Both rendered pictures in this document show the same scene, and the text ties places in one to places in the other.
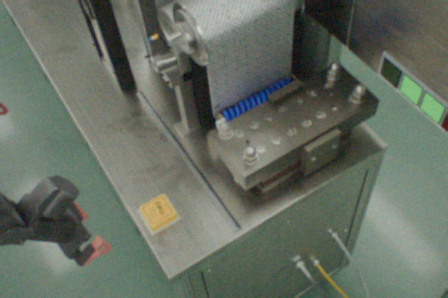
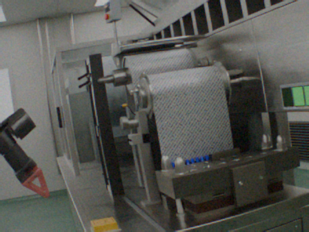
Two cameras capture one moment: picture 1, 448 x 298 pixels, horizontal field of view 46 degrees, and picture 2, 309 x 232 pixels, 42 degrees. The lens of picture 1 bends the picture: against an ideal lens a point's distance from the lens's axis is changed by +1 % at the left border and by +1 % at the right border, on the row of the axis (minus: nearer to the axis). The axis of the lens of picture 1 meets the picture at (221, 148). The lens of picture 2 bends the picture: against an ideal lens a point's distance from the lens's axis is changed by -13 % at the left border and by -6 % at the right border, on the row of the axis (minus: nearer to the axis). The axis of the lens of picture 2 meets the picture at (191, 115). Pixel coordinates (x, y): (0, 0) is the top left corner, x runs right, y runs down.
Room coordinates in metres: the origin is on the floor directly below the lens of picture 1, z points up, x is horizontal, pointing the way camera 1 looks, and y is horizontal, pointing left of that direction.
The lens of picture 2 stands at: (-0.49, -0.25, 1.24)
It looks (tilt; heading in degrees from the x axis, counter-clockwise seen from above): 3 degrees down; 7
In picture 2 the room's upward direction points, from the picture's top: 9 degrees counter-clockwise
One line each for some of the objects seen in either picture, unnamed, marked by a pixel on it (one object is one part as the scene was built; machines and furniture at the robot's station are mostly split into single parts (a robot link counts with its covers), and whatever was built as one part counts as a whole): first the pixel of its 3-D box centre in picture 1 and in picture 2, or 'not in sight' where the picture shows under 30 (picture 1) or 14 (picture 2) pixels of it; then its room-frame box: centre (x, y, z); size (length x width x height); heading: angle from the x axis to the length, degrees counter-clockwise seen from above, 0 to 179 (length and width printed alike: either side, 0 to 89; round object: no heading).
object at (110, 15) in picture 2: not in sight; (111, 11); (1.38, 0.25, 1.66); 0.07 x 0.07 x 0.10; 42
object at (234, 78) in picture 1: (252, 71); (195, 133); (0.87, -0.10, 1.11); 0.23 x 0.01 x 0.18; 116
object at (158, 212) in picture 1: (158, 212); (103, 225); (0.63, 0.18, 0.91); 0.07 x 0.07 x 0.02; 26
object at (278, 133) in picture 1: (294, 123); (230, 170); (0.79, -0.19, 1.00); 0.40 x 0.16 x 0.06; 116
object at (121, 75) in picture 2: not in sight; (121, 76); (1.09, 0.17, 1.33); 0.06 x 0.06 x 0.06; 26
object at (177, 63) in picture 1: (179, 92); (142, 159); (0.89, 0.09, 1.05); 0.06 x 0.05 x 0.31; 116
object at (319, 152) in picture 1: (320, 153); (250, 184); (0.71, -0.24, 0.96); 0.10 x 0.03 x 0.11; 116
